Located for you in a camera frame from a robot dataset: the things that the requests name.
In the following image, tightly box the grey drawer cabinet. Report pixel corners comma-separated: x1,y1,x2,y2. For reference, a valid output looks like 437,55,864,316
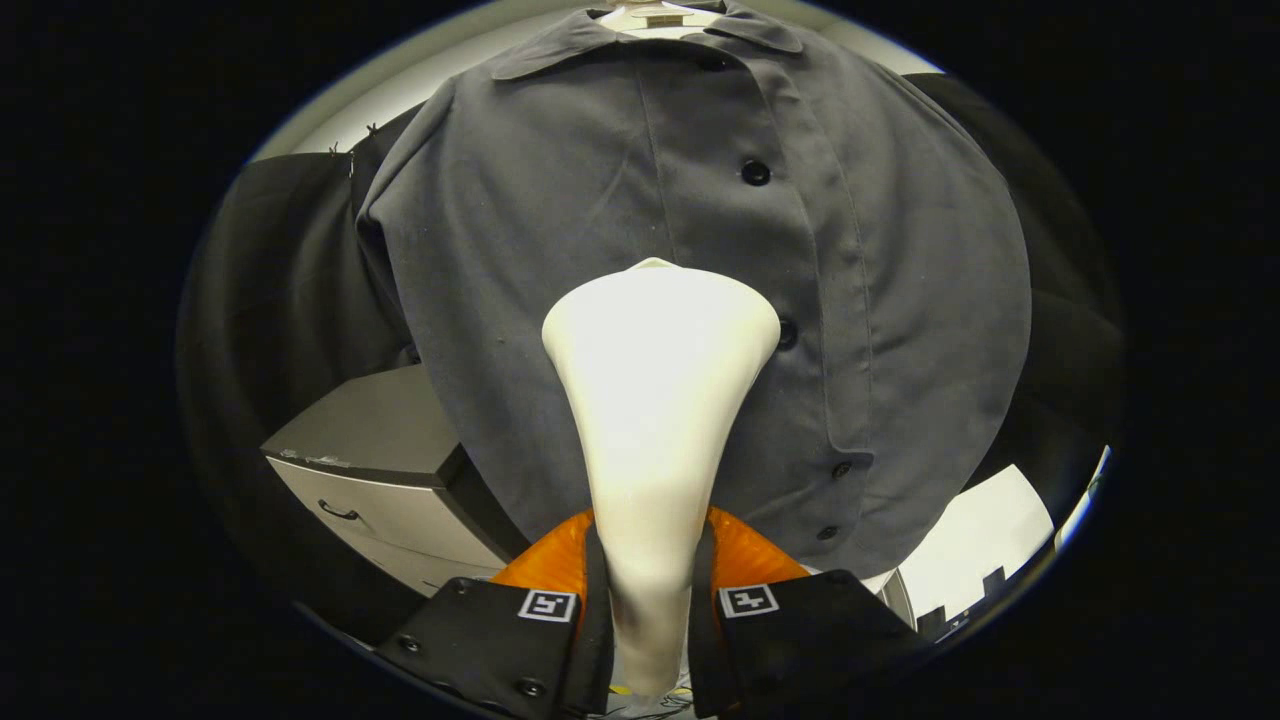
260,363,531,601

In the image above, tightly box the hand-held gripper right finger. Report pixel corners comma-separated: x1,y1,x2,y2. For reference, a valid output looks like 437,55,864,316
688,505,936,719

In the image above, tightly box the row of black cloth clips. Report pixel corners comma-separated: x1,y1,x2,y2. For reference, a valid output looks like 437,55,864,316
325,122,381,159

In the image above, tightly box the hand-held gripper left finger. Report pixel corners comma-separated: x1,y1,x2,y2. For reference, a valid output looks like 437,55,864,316
375,508,615,719

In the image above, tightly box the white garment steamer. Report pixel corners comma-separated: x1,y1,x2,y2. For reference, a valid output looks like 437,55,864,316
541,257,782,699

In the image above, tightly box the grey button-up shirt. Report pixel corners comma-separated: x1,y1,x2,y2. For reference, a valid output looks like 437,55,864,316
355,0,1033,581

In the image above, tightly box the cream mannequin torso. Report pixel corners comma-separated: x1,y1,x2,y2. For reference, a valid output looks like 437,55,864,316
597,0,721,39

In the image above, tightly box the white rectangular table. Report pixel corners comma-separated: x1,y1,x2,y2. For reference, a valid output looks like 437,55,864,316
905,462,1056,626

